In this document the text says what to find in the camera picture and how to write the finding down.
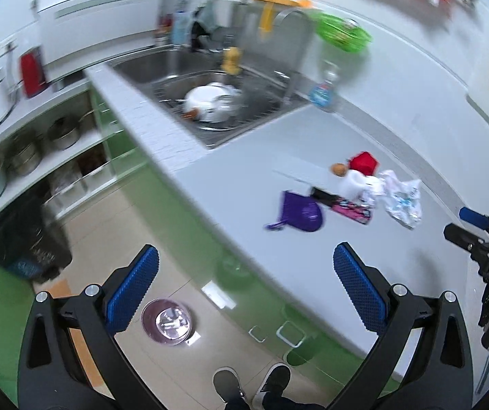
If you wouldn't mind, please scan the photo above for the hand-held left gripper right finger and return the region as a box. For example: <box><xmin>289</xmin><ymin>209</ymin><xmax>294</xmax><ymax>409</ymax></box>
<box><xmin>325</xmin><ymin>243</ymin><xmax>473</xmax><ymax>410</ymax></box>

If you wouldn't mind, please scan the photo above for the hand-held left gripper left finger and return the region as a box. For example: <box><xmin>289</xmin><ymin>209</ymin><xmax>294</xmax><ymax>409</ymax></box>
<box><xmin>17</xmin><ymin>244</ymin><xmax>164</xmax><ymax>410</ymax></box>

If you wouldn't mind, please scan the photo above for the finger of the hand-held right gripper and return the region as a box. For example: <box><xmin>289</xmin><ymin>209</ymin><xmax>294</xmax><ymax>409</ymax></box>
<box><xmin>460</xmin><ymin>207</ymin><xmax>489</xmax><ymax>242</ymax></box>
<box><xmin>443</xmin><ymin>224</ymin><xmax>486</xmax><ymax>254</ymax></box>

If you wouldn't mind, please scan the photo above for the purple plastic trash bin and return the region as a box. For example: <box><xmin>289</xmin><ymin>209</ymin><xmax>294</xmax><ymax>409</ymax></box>
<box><xmin>141</xmin><ymin>298</ymin><xmax>195</xmax><ymax>346</ymax></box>

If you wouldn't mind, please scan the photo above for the white plastic bag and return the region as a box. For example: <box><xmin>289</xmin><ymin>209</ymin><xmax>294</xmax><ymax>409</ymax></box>
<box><xmin>368</xmin><ymin>170</ymin><xmax>423</xmax><ymax>230</ymax></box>

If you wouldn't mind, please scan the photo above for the pink printed wrapper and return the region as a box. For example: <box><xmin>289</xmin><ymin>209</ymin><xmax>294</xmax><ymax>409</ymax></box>
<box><xmin>329</xmin><ymin>196</ymin><xmax>373</xmax><ymax>224</ymax></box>

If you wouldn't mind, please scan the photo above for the purple pouch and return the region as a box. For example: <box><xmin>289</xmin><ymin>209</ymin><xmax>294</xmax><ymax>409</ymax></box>
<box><xmin>265</xmin><ymin>190</ymin><xmax>324</xmax><ymax>233</ymax></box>

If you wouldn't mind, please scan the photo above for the black small packet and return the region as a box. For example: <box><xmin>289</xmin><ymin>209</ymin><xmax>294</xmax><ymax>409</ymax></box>
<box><xmin>310</xmin><ymin>186</ymin><xmax>340</xmax><ymax>206</ymax></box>

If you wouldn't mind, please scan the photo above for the red wrapper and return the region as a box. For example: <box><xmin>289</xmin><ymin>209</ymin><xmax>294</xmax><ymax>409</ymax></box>
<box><xmin>349</xmin><ymin>151</ymin><xmax>378</xmax><ymax>177</ymax></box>

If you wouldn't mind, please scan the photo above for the orange floor mat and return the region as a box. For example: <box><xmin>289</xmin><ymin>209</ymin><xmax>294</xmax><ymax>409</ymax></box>
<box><xmin>50</xmin><ymin>279</ymin><xmax>100</xmax><ymax>388</ymax></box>

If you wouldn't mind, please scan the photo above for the green base cabinet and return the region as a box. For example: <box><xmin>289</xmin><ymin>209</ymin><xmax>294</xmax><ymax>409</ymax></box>
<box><xmin>91</xmin><ymin>85</ymin><xmax>399</xmax><ymax>394</ymax></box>

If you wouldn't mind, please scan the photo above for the black appliance on floor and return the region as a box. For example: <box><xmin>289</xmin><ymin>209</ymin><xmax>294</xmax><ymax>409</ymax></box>
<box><xmin>0</xmin><ymin>192</ymin><xmax>73</xmax><ymax>283</ymax></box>

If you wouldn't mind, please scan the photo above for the white storage bin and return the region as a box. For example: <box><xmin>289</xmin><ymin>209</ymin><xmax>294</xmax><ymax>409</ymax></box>
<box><xmin>78</xmin><ymin>145</ymin><xmax>114</xmax><ymax>182</ymax></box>
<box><xmin>50</xmin><ymin>166</ymin><xmax>88</xmax><ymax>219</ymax></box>

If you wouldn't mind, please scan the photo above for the person's right shoe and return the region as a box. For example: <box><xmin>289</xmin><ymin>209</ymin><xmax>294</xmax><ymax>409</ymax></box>
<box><xmin>252</xmin><ymin>363</ymin><xmax>292</xmax><ymax>409</ymax></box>

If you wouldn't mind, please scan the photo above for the person's shoe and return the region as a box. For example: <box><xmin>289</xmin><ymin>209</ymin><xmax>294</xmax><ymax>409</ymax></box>
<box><xmin>252</xmin><ymin>363</ymin><xmax>292</xmax><ymax>409</ymax></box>
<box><xmin>212</xmin><ymin>367</ymin><xmax>245</xmax><ymax>407</ymax></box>

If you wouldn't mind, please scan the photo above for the white flat sheet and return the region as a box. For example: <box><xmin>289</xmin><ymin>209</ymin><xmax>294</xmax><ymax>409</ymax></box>
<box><xmin>272</xmin><ymin>154</ymin><xmax>348</xmax><ymax>189</ymax></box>

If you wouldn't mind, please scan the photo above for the person's left shoe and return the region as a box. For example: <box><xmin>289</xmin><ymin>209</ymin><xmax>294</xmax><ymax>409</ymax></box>
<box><xmin>212</xmin><ymin>367</ymin><xmax>245</xmax><ymax>407</ymax></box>

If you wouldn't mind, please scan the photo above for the person's right leg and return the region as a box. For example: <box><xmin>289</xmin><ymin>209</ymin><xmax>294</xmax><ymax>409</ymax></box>
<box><xmin>262</xmin><ymin>391</ymin><xmax>327</xmax><ymax>410</ymax></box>

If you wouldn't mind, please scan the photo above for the person's leg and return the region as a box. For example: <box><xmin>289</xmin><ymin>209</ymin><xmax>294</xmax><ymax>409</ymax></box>
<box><xmin>262</xmin><ymin>391</ymin><xmax>327</xmax><ymax>410</ymax></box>
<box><xmin>225</xmin><ymin>396</ymin><xmax>254</xmax><ymax>410</ymax></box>

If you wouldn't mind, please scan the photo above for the person's left leg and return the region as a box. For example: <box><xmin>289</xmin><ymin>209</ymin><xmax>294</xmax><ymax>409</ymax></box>
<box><xmin>225</xmin><ymin>396</ymin><xmax>254</xmax><ymax>410</ymax></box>

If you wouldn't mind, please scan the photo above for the steel pot with lid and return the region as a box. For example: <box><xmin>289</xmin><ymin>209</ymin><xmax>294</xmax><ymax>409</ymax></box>
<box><xmin>46</xmin><ymin>115</ymin><xmax>81</xmax><ymax>151</ymax></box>

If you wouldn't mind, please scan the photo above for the dish soap bottle blue label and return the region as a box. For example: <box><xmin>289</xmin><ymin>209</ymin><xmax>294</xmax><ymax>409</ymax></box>
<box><xmin>308</xmin><ymin>62</ymin><xmax>341</xmax><ymax>114</ymax></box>

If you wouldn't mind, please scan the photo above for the white bowl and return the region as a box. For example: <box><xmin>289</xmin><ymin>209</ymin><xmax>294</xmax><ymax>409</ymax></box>
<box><xmin>183</xmin><ymin>83</ymin><xmax>243</xmax><ymax>123</ymax></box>

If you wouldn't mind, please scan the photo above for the white shelf unit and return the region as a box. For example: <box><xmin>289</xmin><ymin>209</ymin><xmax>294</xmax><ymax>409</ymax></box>
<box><xmin>0</xmin><ymin>79</ymin><xmax>119</xmax><ymax>223</ymax></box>

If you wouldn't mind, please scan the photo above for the steel kitchen sink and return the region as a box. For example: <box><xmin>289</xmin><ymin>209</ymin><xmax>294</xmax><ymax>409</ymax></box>
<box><xmin>108</xmin><ymin>45</ymin><xmax>313</xmax><ymax>150</ymax></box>

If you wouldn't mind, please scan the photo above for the green plastic basket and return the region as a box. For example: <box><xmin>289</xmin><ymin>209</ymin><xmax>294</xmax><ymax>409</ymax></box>
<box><xmin>315</xmin><ymin>12</ymin><xmax>373</xmax><ymax>54</ymax></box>

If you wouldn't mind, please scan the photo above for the red kettle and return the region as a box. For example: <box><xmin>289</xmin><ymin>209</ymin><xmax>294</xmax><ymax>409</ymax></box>
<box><xmin>19</xmin><ymin>47</ymin><xmax>50</xmax><ymax>98</ymax></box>

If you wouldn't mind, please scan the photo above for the yellow dish scrubber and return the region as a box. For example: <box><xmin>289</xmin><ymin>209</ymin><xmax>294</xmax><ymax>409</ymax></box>
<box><xmin>221</xmin><ymin>47</ymin><xmax>243</xmax><ymax>76</ymax></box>

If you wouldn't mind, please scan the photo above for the black plastic bag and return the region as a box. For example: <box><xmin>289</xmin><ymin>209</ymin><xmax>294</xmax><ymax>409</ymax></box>
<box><xmin>191</xmin><ymin>21</ymin><xmax>212</xmax><ymax>49</ymax></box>

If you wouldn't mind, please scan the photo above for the light blue bottle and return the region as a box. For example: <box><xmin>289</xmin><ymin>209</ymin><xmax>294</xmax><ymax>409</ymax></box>
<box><xmin>171</xmin><ymin>9</ymin><xmax>191</xmax><ymax>46</ymax></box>

